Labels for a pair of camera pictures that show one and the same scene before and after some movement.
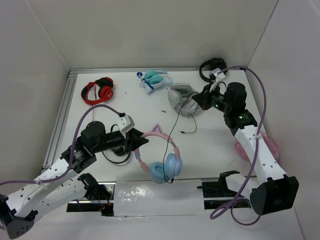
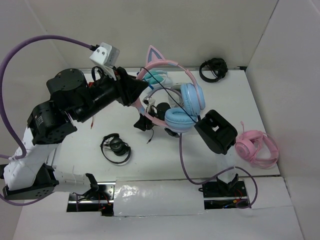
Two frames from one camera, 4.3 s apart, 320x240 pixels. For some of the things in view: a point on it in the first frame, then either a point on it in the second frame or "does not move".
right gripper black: [203, 99] to [142, 123]
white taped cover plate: [136, 197] does not move
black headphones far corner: [211, 64] does not move
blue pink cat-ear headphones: [162, 172] to [181, 119]
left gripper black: [134, 139] to [128, 88]
